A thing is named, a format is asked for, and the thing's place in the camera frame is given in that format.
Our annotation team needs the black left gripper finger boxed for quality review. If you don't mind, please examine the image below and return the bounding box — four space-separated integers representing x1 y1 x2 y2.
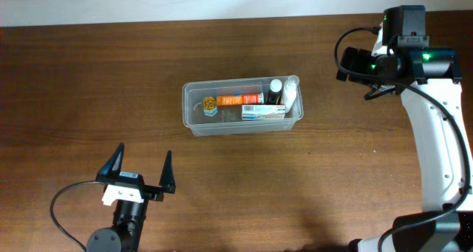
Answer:
97 143 125 177
159 151 176 194

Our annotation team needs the white calamine lotion bottle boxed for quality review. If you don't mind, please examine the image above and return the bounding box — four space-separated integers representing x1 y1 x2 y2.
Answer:
280 75 299 113

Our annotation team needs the gold lid balm jar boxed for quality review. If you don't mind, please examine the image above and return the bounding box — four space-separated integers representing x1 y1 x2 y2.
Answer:
202 96 217 117

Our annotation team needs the dark brown syrup bottle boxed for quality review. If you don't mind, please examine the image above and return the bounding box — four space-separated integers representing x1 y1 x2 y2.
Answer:
266 79 282 105

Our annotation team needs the white green medicine box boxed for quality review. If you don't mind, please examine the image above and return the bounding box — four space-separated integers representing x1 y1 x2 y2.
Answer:
242 105 286 120

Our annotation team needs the orange vitamin tablet tube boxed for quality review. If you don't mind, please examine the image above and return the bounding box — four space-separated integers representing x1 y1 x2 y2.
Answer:
217 92 264 106

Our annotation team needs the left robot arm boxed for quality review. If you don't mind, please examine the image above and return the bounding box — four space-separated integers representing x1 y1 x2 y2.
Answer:
86 143 176 252

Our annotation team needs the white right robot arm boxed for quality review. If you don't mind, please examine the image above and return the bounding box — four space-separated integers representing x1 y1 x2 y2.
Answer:
334 5 472 251

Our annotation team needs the clear plastic container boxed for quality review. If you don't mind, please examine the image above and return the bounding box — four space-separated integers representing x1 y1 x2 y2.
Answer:
182 77 304 136

